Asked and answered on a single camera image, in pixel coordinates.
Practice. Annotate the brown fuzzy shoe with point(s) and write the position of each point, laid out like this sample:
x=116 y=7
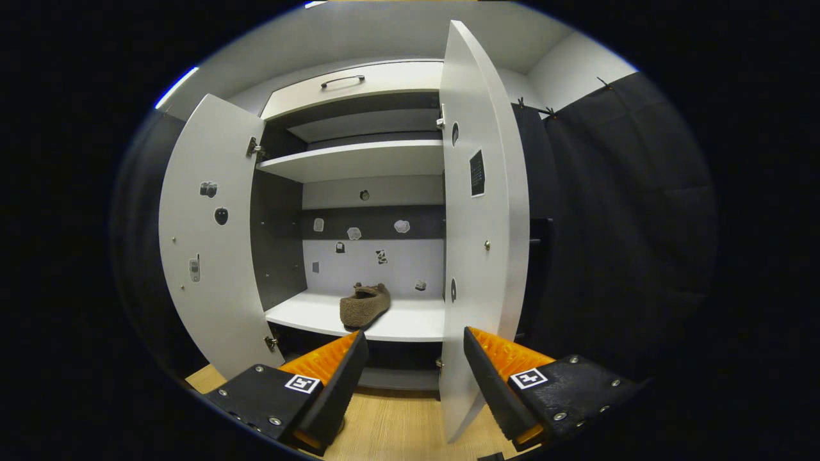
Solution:
x=362 y=310

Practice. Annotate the white cabinet drawer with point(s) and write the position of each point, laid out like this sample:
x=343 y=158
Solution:
x=403 y=80

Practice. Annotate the black backdrop cloth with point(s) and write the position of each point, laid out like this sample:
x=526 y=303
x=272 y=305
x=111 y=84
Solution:
x=628 y=224

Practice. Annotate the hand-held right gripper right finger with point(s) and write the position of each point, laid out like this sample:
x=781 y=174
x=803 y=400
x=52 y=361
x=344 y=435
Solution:
x=493 y=390

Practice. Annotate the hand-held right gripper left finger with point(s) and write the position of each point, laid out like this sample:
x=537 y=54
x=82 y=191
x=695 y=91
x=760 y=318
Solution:
x=339 y=390

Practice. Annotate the white cabinet shelf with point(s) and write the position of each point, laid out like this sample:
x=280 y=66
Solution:
x=301 y=314
x=359 y=160

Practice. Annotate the white shoe cabinet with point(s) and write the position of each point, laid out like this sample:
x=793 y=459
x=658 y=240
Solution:
x=275 y=243

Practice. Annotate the white cabinet door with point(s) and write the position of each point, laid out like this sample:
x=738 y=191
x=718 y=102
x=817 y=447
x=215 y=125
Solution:
x=474 y=307
x=211 y=288

